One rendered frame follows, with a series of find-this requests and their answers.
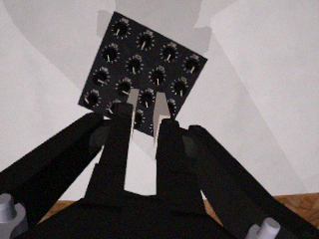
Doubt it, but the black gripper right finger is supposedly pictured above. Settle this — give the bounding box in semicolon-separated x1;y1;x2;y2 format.
153;92;319;239

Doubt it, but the black knob box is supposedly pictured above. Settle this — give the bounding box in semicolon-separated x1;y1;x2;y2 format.
78;11;207;137

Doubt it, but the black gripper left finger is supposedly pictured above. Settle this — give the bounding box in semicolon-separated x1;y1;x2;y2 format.
0;89;140;239

